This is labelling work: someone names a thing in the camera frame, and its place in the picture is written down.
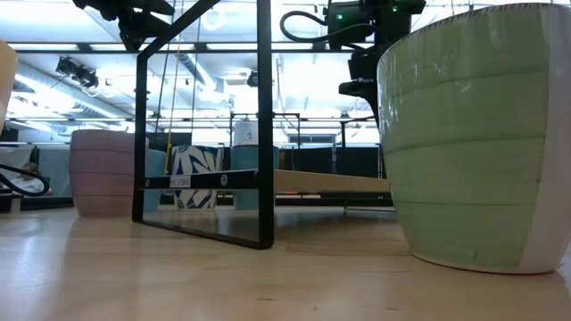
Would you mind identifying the teal mug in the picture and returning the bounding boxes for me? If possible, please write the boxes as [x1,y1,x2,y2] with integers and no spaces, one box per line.
[230,144,281,210]

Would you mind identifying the mauve ribbed mug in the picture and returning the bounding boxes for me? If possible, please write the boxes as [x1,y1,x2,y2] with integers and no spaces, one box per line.
[69,128,150,218]

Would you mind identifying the light blue mug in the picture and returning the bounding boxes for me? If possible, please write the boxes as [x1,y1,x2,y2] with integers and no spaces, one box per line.
[143,149,169,213]

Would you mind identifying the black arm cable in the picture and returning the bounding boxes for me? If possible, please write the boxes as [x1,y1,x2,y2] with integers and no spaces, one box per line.
[0,162,51,198]
[279,9,376,45]

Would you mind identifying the green ribbed mug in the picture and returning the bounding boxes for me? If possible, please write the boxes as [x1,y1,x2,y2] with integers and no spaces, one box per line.
[377,2,571,276]

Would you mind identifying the yellow hanging cord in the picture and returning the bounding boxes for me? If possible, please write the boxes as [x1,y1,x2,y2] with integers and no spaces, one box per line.
[163,0,186,176]

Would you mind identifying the orange mug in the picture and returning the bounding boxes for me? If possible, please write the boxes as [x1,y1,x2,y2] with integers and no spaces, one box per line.
[0,38,19,135]

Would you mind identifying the black overhead crossbar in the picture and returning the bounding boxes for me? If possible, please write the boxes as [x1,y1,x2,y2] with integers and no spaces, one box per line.
[8,43,380,54]

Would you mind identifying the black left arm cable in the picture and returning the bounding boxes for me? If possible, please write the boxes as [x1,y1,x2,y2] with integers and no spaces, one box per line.
[0,162,51,198]

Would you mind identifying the wooden shelf black metal legs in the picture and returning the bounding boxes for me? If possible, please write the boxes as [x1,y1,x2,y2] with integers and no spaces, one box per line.
[132,0,393,251]

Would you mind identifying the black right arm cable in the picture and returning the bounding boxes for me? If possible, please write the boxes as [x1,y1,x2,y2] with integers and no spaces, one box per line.
[279,9,376,45]

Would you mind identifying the silver ventilation duct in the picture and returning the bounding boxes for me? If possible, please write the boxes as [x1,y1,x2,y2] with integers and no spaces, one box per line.
[12,62,135,130]

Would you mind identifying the black ceiling-mounted device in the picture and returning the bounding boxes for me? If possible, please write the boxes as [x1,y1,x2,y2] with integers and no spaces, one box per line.
[54,56,100,89]

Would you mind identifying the person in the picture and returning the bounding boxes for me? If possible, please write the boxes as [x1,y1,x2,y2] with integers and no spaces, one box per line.
[11,162,51,197]

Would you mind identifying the black partition panel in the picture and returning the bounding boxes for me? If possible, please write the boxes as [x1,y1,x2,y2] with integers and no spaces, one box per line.
[278,145,385,179]

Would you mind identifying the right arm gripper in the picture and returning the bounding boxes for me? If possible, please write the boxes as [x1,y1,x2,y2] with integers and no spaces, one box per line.
[338,44,380,128]

